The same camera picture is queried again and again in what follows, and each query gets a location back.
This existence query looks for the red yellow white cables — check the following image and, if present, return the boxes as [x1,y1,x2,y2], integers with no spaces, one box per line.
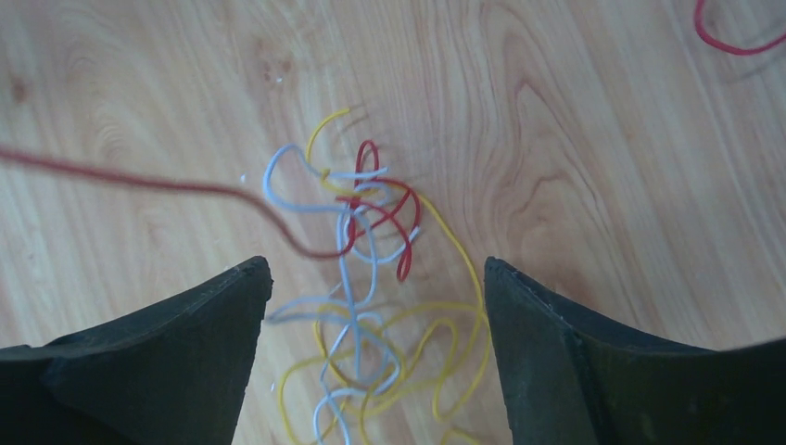
[262,107,492,445]

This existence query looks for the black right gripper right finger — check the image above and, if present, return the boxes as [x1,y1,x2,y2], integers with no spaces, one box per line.
[484,257,785,444]

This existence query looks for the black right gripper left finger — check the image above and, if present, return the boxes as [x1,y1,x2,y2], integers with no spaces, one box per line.
[1,256,273,444]

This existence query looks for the red cable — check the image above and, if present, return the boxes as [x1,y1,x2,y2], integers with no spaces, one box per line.
[693,0,786,57]
[0,139,424,284]

